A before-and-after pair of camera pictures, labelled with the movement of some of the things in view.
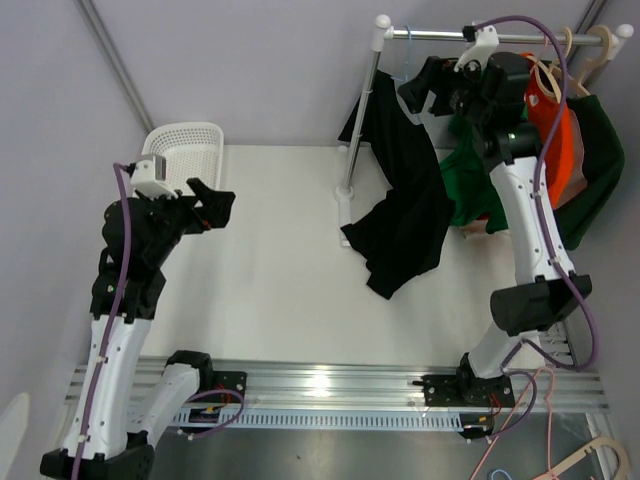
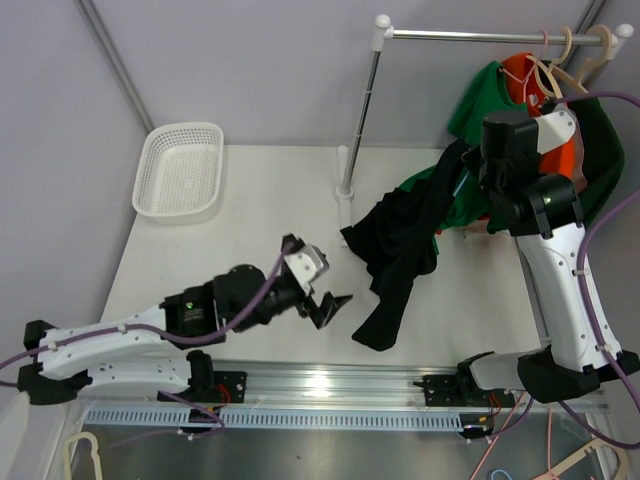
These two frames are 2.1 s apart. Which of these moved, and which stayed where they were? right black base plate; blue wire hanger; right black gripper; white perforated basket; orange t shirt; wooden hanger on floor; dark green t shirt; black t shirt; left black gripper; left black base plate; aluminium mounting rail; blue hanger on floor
Moved: black t shirt; left black gripper; right black gripper; blue wire hanger
Stayed: orange t shirt; white perforated basket; left black base plate; blue hanger on floor; aluminium mounting rail; dark green t shirt; right black base plate; wooden hanger on floor
